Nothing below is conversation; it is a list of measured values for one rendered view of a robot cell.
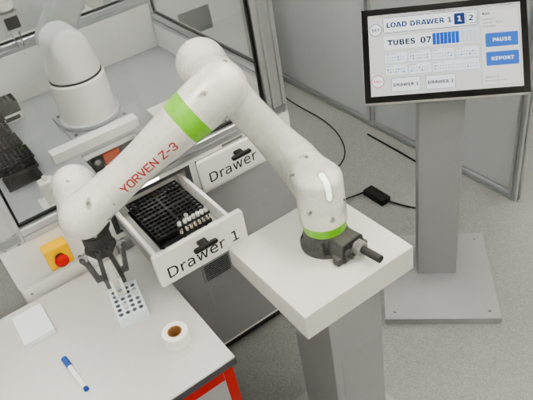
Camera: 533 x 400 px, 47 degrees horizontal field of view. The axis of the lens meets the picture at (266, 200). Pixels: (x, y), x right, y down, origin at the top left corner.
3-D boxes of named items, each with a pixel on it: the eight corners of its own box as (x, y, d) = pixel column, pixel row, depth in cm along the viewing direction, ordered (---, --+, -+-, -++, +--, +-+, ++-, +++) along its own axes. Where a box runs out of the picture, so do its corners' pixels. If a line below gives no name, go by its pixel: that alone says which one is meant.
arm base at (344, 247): (396, 255, 161) (395, 238, 158) (358, 286, 155) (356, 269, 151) (327, 217, 179) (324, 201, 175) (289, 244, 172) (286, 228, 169)
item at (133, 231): (239, 234, 179) (235, 218, 175) (163, 278, 169) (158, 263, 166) (176, 178, 207) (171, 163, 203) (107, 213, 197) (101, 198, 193)
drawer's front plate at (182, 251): (248, 238, 179) (242, 209, 173) (162, 288, 168) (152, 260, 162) (245, 236, 181) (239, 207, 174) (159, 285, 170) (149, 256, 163)
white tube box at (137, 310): (150, 316, 169) (147, 306, 167) (121, 328, 167) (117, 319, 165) (139, 288, 178) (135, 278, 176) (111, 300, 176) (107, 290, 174)
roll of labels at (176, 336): (190, 349, 158) (187, 339, 155) (164, 354, 158) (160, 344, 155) (191, 328, 163) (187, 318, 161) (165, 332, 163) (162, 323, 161)
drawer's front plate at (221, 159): (275, 153, 212) (270, 127, 205) (205, 191, 201) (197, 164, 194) (272, 151, 213) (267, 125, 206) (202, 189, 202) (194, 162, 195)
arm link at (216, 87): (247, 76, 143) (215, 39, 136) (266, 97, 133) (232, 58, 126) (190, 128, 145) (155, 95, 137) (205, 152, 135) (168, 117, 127)
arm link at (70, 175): (85, 150, 151) (40, 164, 148) (93, 175, 141) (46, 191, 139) (103, 194, 159) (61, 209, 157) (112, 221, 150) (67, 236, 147)
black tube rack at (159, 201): (213, 227, 183) (209, 210, 179) (162, 255, 176) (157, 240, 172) (178, 195, 198) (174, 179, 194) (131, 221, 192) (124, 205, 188)
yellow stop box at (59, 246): (76, 261, 180) (67, 243, 175) (53, 273, 177) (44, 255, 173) (70, 252, 183) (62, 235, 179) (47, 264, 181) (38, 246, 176)
